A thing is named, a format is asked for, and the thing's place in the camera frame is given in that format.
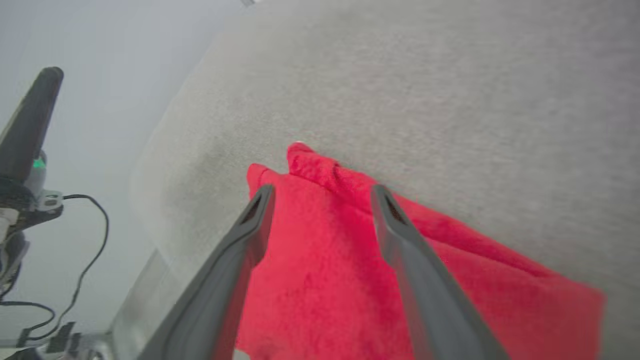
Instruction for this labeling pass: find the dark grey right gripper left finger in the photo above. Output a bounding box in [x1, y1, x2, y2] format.
[139, 183, 277, 360]

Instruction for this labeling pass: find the red and white garment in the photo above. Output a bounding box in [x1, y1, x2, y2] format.
[235, 142, 607, 360]

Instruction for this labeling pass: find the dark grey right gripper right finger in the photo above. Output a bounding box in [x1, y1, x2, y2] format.
[370, 184, 510, 360]

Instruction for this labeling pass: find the thin black cable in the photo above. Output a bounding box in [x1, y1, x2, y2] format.
[0, 194, 110, 343]

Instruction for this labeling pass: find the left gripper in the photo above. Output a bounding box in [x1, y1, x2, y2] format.
[0, 66, 65, 241]

